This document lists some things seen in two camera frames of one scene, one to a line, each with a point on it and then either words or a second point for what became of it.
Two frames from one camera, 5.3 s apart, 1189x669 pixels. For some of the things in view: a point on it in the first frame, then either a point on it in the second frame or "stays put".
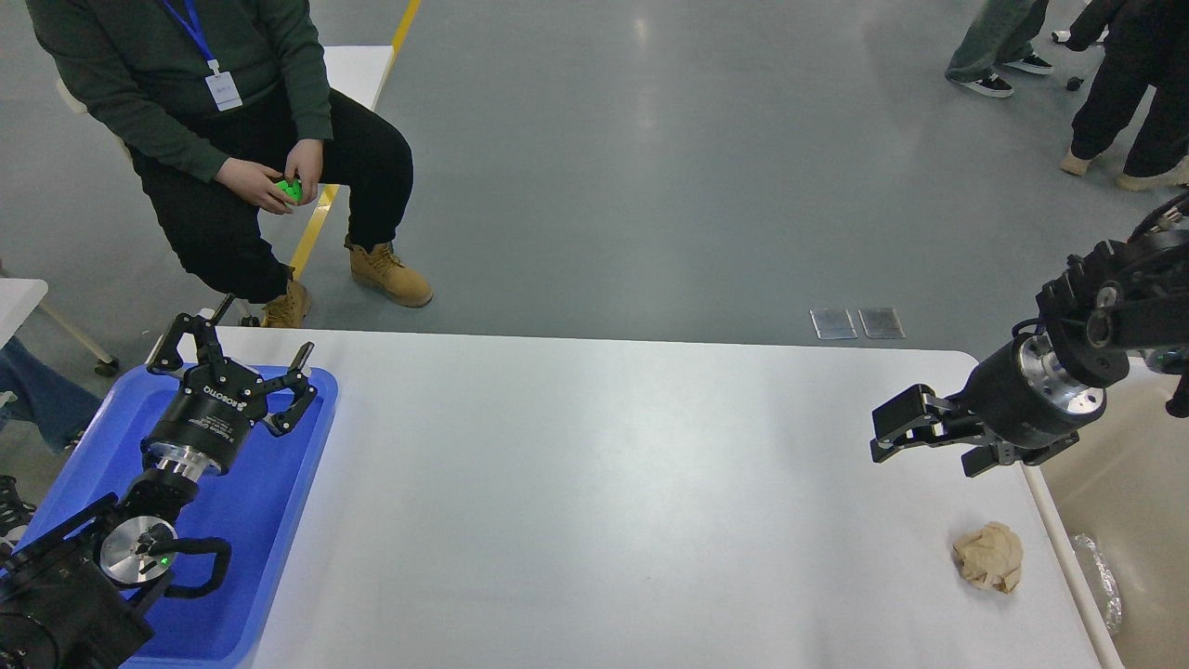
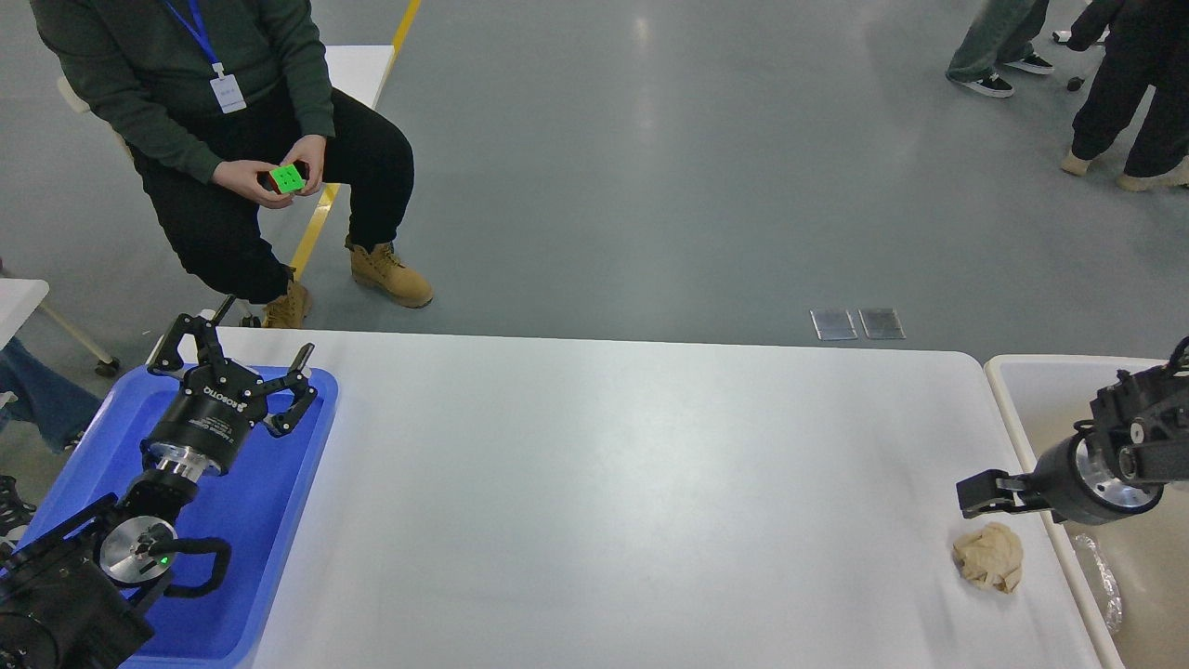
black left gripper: x=206 y=424 stays put
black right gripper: x=1022 y=399 → x=1072 y=482
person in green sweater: x=223 y=108 stays put
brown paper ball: x=990 y=557 stays put
